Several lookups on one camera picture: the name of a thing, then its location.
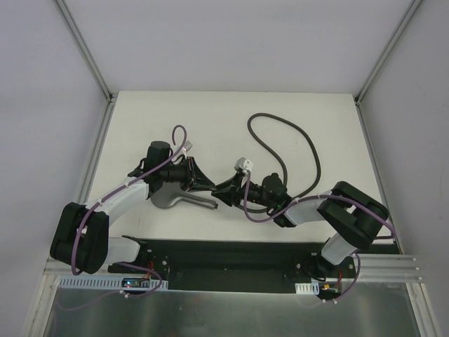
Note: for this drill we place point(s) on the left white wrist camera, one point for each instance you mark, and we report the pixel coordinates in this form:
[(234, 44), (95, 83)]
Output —
[(187, 146)]

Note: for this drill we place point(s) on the right aluminium frame post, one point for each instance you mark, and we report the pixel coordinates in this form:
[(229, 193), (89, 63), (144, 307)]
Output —
[(388, 49)]

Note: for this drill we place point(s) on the aluminium front rail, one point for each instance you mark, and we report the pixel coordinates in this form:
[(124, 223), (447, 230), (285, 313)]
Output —
[(374, 268)]

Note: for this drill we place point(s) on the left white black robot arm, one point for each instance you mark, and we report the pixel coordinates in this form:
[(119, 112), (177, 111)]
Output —
[(82, 238)]

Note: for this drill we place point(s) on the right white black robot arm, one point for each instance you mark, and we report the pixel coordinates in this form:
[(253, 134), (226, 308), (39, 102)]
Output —
[(355, 217)]

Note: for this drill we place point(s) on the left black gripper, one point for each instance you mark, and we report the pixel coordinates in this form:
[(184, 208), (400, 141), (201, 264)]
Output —
[(191, 173)]

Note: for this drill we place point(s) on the left aluminium side rail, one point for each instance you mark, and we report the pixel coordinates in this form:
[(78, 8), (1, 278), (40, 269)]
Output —
[(84, 186)]

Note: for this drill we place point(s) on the left aluminium frame post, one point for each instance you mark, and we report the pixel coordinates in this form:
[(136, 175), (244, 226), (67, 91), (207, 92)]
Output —
[(83, 49)]

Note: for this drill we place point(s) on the aluminium frame post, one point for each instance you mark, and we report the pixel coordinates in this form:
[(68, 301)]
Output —
[(83, 49), (388, 49)]

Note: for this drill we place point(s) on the grey shower head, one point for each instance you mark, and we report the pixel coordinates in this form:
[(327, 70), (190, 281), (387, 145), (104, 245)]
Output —
[(172, 194)]

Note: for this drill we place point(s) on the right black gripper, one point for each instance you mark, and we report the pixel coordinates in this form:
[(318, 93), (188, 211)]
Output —
[(237, 189)]

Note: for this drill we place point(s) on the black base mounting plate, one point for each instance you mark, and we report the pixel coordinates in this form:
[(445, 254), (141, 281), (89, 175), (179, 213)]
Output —
[(253, 267)]

